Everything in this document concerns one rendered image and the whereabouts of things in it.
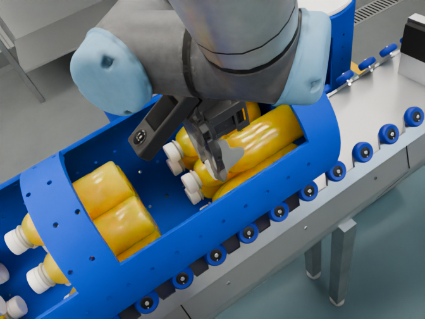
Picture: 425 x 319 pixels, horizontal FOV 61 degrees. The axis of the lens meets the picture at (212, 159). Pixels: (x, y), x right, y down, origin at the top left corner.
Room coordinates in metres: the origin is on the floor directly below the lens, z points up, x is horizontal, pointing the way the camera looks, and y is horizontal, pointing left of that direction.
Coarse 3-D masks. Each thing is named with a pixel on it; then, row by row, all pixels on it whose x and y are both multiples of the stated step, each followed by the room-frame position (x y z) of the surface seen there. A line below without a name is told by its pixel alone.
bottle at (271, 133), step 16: (272, 112) 0.46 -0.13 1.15; (288, 112) 0.45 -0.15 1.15; (256, 128) 0.43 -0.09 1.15; (272, 128) 0.42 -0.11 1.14; (288, 128) 0.42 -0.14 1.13; (240, 144) 0.41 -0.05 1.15; (256, 144) 0.41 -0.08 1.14; (272, 144) 0.41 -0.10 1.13; (288, 144) 0.42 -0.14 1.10; (240, 160) 0.39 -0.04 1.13; (256, 160) 0.39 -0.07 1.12
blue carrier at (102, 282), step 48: (96, 144) 0.53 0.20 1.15; (336, 144) 0.38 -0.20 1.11; (0, 192) 0.46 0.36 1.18; (48, 192) 0.36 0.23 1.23; (144, 192) 0.51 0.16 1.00; (240, 192) 0.33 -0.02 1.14; (288, 192) 0.35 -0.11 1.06; (0, 240) 0.46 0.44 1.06; (48, 240) 0.30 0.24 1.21; (96, 240) 0.29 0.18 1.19; (192, 240) 0.29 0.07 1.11; (0, 288) 0.40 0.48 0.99; (96, 288) 0.25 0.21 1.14; (144, 288) 0.26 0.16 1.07
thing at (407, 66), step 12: (408, 24) 0.66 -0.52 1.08; (420, 24) 0.65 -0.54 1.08; (408, 36) 0.65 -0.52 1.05; (420, 36) 0.62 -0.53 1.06; (408, 48) 0.65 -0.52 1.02; (420, 48) 0.62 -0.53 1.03; (408, 60) 0.65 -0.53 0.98; (420, 60) 0.61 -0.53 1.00; (408, 72) 0.65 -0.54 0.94; (420, 72) 0.62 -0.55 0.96
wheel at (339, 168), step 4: (336, 164) 0.43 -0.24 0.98; (340, 164) 0.43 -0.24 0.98; (344, 164) 0.43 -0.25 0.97; (332, 168) 0.42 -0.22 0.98; (336, 168) 0.42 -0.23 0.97; (340, 168) 0.42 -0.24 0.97; (344, 168) 0.42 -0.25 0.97; (328, 172) 0.42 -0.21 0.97; (332, 172) 0.42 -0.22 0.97; (336, 172) 0.42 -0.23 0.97; (340, 172) 0.42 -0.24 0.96; (344, 172) 0.42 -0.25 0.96; (328, 176) 0.42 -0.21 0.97; (332, 176) 0.41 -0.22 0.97; (336, 176) 0.41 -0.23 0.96; (340, 176) 0.41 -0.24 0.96; (344, 176) 0.41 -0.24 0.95; (332, 180) 0.41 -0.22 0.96; (336, 180) 0.41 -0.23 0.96; (340, 180) 0.41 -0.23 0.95
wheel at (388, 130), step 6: (384, 126) 0.48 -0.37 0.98; (390, 126) 0.48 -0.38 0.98; (396, 126) 0.48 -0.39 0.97; (378, 132) 0.48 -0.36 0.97; (384, 132) 0.47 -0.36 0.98; (390, 132) 0.47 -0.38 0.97; (396, 132) 0.47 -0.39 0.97; (384, 138) 0.46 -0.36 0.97; (390, 138) 0.46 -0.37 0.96; (396, 138) 0.46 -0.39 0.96; (390, 144) 0.45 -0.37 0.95
